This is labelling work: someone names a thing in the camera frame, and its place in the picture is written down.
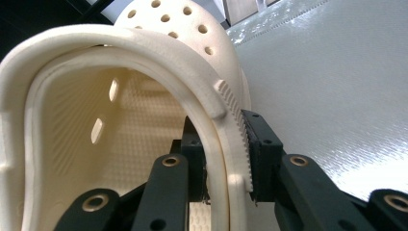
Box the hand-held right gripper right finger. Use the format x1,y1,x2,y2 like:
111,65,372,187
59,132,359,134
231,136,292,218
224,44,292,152
240,109,287,204

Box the cream foam clog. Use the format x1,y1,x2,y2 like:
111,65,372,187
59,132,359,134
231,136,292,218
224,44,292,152
0,0,255,231

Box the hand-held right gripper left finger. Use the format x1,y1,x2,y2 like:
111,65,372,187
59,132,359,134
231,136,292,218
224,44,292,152
169,115,208,203

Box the grey metal shoe rack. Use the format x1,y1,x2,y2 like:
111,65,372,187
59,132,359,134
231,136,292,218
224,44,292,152
220,0,408,231

